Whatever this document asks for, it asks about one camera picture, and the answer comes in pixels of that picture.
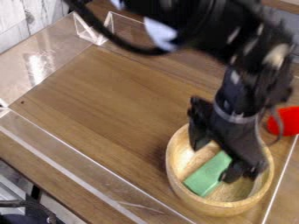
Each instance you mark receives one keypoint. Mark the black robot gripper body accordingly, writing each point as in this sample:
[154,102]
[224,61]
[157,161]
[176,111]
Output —
[233,134]

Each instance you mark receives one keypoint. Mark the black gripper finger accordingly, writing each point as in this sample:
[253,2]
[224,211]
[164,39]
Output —
[198,134]
[237,170]

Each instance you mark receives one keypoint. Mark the green rectangular block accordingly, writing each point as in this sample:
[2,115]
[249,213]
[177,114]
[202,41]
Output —
[204,179]

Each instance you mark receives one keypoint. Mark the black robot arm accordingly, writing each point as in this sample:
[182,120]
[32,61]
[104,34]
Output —
[231,30]

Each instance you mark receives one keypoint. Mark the brown wooden bowl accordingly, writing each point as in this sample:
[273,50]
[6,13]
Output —
[186,175]

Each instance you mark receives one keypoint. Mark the red fuzzy ball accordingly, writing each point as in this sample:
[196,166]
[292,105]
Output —
[284,122]

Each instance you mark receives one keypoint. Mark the clear acrylic corner bracket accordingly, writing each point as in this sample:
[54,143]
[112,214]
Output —
[85,31]

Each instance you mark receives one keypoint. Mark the black device with cable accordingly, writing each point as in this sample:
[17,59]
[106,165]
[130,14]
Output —
[25,211]

